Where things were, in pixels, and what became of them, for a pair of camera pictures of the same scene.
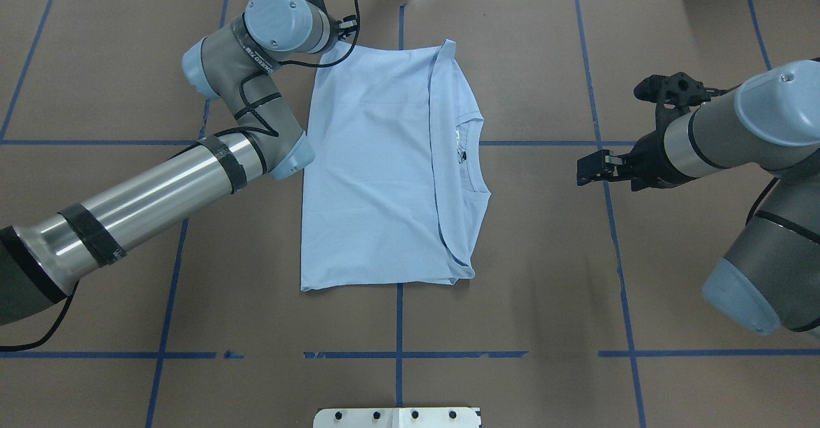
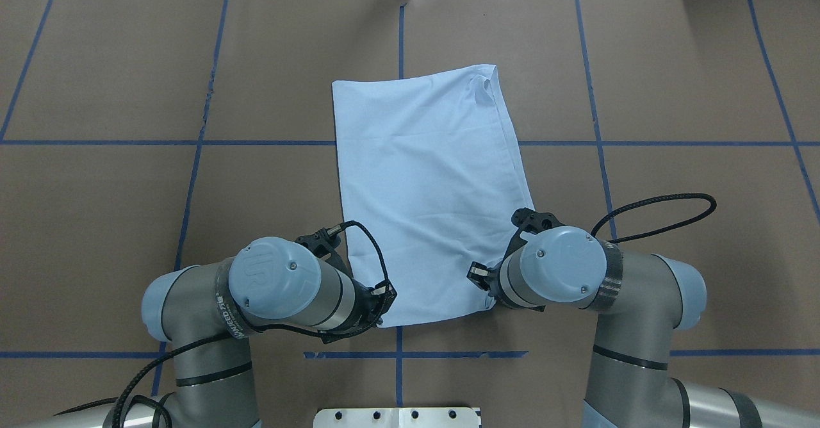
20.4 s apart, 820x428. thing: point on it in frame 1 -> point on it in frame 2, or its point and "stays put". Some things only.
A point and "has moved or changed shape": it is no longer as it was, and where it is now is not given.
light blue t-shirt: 387,199 has moved or changed shape
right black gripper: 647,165 -> 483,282
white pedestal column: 396,418 stays put
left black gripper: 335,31 -> 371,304
